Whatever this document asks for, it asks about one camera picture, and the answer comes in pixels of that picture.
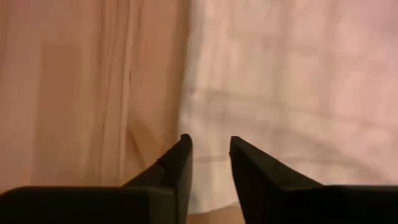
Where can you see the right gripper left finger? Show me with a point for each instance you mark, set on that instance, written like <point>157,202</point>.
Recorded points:
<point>109,205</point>

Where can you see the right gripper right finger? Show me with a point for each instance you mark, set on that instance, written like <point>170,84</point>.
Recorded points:
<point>295,205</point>

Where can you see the white waffle towel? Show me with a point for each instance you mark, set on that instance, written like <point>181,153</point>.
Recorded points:
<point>295,77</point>

